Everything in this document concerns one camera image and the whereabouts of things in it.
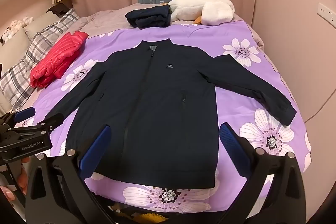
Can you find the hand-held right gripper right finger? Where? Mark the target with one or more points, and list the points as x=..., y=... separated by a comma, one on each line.
x=229, y=137

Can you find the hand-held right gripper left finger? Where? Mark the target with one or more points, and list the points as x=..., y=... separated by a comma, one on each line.
x=95, y=150

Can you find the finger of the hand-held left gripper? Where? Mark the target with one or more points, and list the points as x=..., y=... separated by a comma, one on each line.
x=52, y=121
x=25, y=112

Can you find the dark navy zip jacket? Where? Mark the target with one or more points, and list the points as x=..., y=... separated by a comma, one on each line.
x=157, y=108

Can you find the folded dark navy clothes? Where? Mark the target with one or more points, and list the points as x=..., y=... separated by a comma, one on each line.
x=148, y=16

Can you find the person's left hand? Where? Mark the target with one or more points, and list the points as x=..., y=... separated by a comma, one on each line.
x=22, y=178

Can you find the beige pillow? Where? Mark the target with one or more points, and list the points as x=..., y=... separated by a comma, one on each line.
x=13, y=53

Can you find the purple floral blanket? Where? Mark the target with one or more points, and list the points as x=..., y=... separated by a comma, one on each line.
x=236, y=77

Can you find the grey plaid pillow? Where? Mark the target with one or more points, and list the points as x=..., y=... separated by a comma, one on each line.
x=34, y=50

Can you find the red down jacket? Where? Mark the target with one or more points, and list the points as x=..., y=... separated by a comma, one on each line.
x=57, y=58

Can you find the yellow cloth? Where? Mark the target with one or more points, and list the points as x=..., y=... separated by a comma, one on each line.
x=141, y=217

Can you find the small black object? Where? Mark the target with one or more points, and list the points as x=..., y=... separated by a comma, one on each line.
x=57, y=9

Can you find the pale pink bed sheet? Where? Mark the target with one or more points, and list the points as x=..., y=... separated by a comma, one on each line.
x=105, y=16

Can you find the white goose plush toy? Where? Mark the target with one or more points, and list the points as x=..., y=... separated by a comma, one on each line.
x=199, y=7

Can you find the white wall socket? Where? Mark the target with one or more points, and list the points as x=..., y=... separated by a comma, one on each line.
x=326, y=14

